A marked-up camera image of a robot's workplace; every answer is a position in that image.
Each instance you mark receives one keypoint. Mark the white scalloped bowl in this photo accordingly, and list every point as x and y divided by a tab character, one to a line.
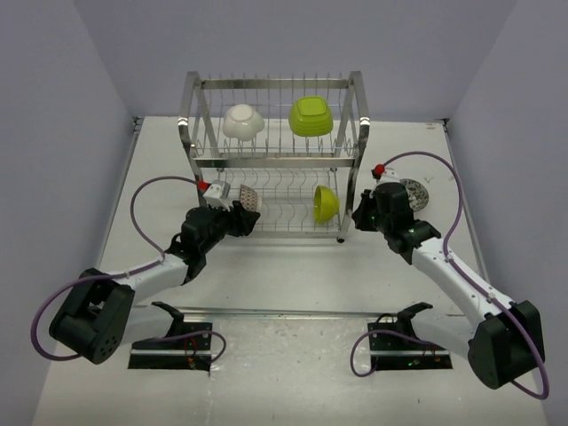
242	122

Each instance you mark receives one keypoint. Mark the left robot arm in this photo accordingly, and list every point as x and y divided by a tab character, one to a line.
101	312

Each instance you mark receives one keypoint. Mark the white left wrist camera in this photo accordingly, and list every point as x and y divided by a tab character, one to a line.
216	195

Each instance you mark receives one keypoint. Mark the green round bowl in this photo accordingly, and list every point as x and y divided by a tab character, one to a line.
325	204

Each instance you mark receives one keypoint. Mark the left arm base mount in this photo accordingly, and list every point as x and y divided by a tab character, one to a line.
191	354

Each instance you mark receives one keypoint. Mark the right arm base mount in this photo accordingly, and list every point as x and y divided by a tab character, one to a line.
393	353

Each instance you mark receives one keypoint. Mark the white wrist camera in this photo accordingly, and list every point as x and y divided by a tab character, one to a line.
383	175
216	195

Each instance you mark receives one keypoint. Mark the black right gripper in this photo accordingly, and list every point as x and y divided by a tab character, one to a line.
359	215

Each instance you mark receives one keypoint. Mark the green square bowl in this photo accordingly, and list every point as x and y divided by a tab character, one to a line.
310	117

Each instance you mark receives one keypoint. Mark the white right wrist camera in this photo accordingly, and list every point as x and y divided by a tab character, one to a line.
383	175

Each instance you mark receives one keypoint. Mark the stainless steel dish rack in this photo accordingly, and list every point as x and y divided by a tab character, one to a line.
283	168

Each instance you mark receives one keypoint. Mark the brown patterned bowl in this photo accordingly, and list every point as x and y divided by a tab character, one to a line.
250	199

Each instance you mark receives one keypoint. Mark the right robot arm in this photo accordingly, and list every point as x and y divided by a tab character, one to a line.
502	339

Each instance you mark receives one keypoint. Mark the aluminium table rail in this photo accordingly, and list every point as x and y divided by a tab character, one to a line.
281	314

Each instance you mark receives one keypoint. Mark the pink floral bowl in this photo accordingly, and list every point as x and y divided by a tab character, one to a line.
418	195

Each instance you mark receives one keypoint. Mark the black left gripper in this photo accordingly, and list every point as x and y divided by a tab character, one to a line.
241	221

